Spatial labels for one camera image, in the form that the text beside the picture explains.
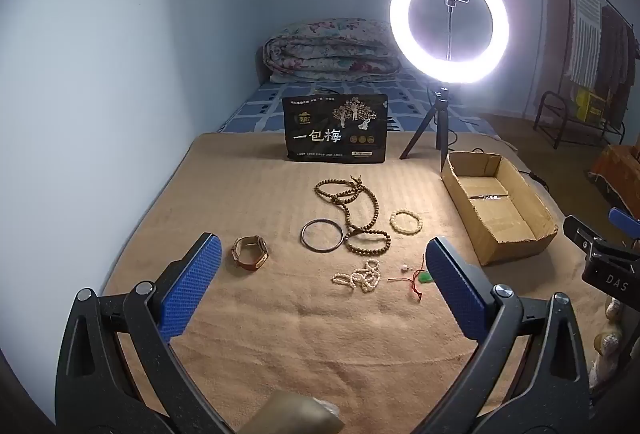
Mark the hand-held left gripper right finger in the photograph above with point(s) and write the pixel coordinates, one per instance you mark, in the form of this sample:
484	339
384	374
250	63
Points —
455	289

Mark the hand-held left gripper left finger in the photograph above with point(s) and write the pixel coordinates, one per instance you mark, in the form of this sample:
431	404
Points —
192	284

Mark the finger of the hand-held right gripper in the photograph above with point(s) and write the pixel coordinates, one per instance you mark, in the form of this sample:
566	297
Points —
595	241
624	220

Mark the gold wristwatch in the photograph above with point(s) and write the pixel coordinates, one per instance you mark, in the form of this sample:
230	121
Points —
250	259

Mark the cardboard box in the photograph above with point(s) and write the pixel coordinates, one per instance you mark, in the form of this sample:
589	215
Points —
500	219

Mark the metal bangle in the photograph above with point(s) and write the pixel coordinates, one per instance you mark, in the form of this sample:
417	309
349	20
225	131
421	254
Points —
303	239

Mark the person's right hand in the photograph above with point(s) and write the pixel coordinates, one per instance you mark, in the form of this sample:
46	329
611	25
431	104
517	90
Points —
609	339

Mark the person's left hand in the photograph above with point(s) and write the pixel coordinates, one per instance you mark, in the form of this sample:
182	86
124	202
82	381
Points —
295	414

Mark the orange cloth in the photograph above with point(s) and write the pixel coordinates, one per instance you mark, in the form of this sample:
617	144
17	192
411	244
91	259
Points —
617	169

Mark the yellow box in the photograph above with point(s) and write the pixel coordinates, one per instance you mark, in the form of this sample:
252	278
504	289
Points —
592	107

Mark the dark hanging garments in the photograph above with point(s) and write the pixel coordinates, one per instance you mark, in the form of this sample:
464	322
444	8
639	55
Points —
615	59

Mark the black tripod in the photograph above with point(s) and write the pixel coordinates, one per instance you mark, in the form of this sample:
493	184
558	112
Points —
441	124

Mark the blue checked bed sheet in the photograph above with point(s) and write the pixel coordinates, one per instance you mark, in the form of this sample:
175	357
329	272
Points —
265	109

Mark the white knit towel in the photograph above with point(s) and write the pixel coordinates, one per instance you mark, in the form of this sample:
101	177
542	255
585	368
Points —
585	29

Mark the black snack bag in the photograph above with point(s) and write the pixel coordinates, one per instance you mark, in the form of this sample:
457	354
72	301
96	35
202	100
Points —
320	134

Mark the folded floral quilt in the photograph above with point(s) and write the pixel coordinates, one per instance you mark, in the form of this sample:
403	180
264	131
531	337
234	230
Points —
325	49

